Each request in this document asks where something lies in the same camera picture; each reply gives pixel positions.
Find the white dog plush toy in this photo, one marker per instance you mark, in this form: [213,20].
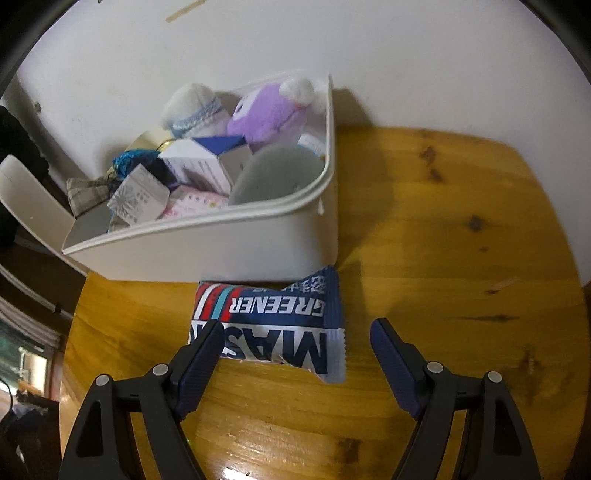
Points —
[189,106]

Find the snowflake print carton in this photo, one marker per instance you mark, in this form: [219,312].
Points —
[134,198]

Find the purple plush toy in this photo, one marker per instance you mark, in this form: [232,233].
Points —
[268,115]

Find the beige tape strip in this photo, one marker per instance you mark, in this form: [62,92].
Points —
[184,11]

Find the pink printed packet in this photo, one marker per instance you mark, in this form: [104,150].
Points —
[194,201]

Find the plaid fabric bow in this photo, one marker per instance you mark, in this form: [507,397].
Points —
[85,196]

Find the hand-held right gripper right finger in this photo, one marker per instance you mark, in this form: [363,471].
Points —
[396,369]

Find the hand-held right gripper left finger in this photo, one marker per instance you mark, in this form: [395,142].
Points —
[203,369]

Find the grey plush toy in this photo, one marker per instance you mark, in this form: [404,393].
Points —
[277,170]

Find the white plastic storage bin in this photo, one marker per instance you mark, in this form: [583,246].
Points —
[231,249]

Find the white printed cardboard box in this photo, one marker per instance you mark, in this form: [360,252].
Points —
[194,164]

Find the navy snack packet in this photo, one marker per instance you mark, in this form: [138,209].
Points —
[277,314]

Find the blue fluffy toy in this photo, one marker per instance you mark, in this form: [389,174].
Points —
[131,161]

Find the white plastic chair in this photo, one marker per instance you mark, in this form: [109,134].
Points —
[27,203]

